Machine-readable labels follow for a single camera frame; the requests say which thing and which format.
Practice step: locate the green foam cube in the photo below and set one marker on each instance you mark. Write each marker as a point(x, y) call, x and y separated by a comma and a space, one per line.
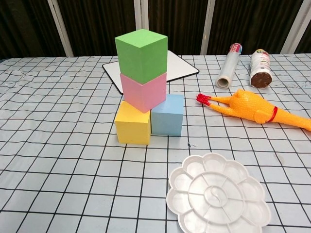
point(141, 55)

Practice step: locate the clear plastic wrap roll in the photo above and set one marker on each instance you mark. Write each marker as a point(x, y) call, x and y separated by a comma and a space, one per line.
point(229, 68)

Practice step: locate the white flower-shaped paint palette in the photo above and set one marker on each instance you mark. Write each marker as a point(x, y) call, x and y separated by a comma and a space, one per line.
point(218, 194)

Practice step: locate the white partition frame post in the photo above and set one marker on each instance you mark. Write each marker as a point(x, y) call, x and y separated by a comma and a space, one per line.
point(60, 29)
point(208, 24)
point(301, 29)
point(141, 14)

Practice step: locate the yellow rubber chicken toy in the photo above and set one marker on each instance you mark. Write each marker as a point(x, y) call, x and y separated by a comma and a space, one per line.
point(245, 104)

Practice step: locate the checked grid tablecloth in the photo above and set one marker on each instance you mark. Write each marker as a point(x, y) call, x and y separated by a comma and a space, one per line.
point(60, 145)

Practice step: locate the white bottle with brown base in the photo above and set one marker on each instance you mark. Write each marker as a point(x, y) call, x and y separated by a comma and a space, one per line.
point(260, 70)

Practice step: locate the pink foam cube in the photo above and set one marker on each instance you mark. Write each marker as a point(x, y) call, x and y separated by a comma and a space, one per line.
point(143, 94)

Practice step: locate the white board with black rim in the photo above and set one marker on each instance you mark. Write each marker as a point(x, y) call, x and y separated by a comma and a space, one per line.
point(181, 68)

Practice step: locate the blue foam cube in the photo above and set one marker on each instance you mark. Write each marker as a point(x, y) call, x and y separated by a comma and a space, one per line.
point(167, 119)

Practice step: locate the yellow foam cube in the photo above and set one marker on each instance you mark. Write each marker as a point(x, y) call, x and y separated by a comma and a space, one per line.
point(132, 128)

